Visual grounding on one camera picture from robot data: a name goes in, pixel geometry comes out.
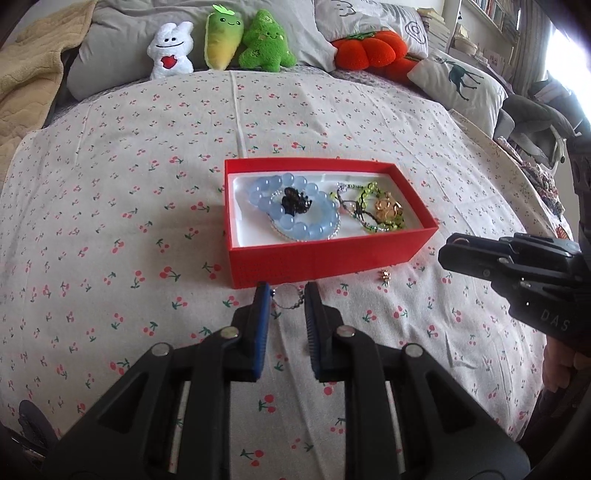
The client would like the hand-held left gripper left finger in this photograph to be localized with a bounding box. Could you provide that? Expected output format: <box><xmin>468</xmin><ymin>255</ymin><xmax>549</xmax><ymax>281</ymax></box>
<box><xmin>44</xmin><ymin>281</ymin><xmax>273</xmax><ymax>480</ymax></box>

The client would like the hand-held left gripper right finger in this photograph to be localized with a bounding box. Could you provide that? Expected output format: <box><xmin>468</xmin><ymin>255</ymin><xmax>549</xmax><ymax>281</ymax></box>
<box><xmin>304</xmin><ymin>281</ymin><xmax>532</xmax><ymax>480</ymax></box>

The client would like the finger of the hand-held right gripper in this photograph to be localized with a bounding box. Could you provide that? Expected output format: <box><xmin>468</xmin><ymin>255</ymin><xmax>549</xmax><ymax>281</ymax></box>
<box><xmin>449</xmin><ymin>233</ymin><xmax>518</xmax><ymax>254</ymax></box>
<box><xmin>438</xmin><ymin>242</ymin><xmax>509</xmax><ymax>280</ymax></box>

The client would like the thin dark wire bracelet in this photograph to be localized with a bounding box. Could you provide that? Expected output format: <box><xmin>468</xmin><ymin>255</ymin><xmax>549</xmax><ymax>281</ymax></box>
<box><xmin>271</xmin><ymin>283</ymin><xmax>308</xmax><ymax>312</ymax></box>

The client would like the red cardboard box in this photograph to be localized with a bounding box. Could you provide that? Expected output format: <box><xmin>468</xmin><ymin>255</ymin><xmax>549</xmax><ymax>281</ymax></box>
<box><xmin>225</xmin><ymin>158</ymin><xmax>439</xmax><ymax>290</ymax></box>

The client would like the clear bead bracelet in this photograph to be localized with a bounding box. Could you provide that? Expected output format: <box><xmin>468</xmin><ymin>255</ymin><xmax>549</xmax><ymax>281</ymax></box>
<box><xmin>271</xmin><ymin>216</ymin><xmax>343</xmax><ymax>243</ymax></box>

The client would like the gold ring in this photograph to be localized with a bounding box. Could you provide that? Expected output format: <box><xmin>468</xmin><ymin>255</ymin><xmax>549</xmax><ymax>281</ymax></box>
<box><xmin>374</xmin><ymin>197</ymin><xmax>406</xmax><ymax>223</ymax></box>

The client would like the green bead bracelet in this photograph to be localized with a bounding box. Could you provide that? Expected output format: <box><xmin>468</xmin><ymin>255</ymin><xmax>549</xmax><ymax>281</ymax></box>
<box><xmin>331</xmin><ymin>181</ymin><xmax>408</xmax><ymax>234</ymax></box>

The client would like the dark cord bracelet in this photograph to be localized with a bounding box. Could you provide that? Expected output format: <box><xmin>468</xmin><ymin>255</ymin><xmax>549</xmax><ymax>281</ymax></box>
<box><xmin>338</xmin><ymin>198</ymin><xmax>371</xmax><ymax>227</ymax></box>

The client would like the black beaded hair clip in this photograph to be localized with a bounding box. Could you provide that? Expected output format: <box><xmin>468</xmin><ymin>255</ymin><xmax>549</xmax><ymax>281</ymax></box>
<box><xmin>277</xmin><ymin>186</ymin><xmax>315</xmax><ymax>216</ymax></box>

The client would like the light blue bead bracelet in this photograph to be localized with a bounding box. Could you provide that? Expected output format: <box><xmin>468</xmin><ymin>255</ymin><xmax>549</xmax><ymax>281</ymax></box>
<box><xmin>247</xmin><ymin>172</ymin><xmax>341</xmax><ymax>244</ymax></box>

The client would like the person's right hand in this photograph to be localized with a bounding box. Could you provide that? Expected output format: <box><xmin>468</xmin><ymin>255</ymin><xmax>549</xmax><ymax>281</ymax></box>
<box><xmin>542</xmin><ymin>342</ymin><xmax>579</xmax><ymax>394</ymax></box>

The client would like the floral cloth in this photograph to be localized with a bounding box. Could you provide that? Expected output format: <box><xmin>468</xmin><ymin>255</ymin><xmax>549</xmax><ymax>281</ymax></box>
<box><xmin>495</xmin><ymin>136</ymin><xmax>568</xmax><ymax>223</ymax></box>

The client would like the white deer print pillow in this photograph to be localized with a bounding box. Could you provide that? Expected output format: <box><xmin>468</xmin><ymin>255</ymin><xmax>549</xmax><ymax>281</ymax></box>
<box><xmin>408</xmin><ymin>50</ymin><xmax>509</xmax><ymax>138</ymax></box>

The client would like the small orange plush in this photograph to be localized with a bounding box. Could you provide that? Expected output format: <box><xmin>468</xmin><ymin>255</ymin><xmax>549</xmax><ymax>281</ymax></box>
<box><xmin>382</xmin><ymin>54</ymin><xmax>426</xmax><ymax>85</ymax></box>

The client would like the row of books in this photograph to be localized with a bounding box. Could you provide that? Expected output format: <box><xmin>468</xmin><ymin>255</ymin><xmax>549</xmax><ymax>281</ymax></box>
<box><xmin>418</xmin><ymin>0</ymin><xmax>525</xmax><ymax>88</ymax></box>

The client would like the orange pumpkin plush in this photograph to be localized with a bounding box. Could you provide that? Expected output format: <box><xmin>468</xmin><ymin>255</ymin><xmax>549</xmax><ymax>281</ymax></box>
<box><xmin>331</xmin><ymin>30</ymin><xmax>410</xmax><ymax>71</ymax></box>

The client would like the white spiral print pillow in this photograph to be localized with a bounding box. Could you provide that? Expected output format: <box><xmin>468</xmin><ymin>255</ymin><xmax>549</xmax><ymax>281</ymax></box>
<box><xmin>314</xmin><ymin>0</ymin><xmax>431</xmax><ymax>59</ymax></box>

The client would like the dark round object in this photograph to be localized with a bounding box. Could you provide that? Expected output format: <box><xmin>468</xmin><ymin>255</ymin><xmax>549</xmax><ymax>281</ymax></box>
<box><xmin>17</xmin><ymin>399</ymin><xmax>54</xmax><ymax>457</ymax></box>

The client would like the green star plush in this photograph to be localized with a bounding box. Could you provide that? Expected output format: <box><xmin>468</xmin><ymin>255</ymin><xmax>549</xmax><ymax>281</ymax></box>
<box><xmin>238</xmin><ymin>9</ymin><xmax>297</xmax><ymax>73</ymax></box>

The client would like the yellow vegetable plush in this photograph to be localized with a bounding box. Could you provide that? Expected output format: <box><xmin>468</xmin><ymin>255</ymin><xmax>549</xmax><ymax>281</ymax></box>
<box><xmin>204</xmin><ymin>4</ymin><xmax>245</xmax><ymax>71</ymax></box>

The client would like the white bunny plush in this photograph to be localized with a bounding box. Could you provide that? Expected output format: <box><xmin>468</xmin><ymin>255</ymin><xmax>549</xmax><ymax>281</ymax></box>
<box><xmin>147</xmin><ymin>21</ymin><xmax>195</xmax><ymax>80</ymax></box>

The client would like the grey pillow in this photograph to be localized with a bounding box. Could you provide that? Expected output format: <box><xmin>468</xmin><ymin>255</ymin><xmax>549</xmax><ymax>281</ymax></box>
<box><xmin>67</xmin><ymin>0</ymin><xmax>339</xmax><ymax>101</ymax></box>

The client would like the beige quilted blanket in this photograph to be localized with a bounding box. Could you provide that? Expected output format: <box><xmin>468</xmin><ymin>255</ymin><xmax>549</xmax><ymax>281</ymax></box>
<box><xmin>0</xmin><ymin>0</ymin><xmax>99</xmax><ymax>184</ymax></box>

